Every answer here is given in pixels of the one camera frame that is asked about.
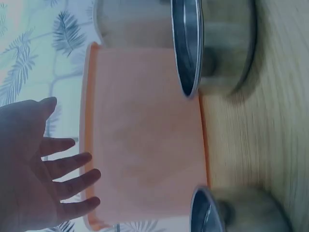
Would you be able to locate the large steel bowl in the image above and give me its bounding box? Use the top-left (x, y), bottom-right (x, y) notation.
top-left (170, 0), bottom-right (258, 98)

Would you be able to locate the orange plastic container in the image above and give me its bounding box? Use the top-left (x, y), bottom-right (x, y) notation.
top-left (79, 42), bottom-right (211, 230)

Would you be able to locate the white translucent plastic container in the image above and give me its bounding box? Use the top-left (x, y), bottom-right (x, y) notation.
top-left (93, 0), bottom-right (176, 49)

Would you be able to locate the small steel bowl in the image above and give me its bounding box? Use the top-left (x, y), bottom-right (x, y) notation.
top-left (189, 185), bottom-right (273, 232)

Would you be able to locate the person's left hand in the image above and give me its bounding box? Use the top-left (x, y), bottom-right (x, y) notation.
top-left (0, 97), bottom-right (101, 232)

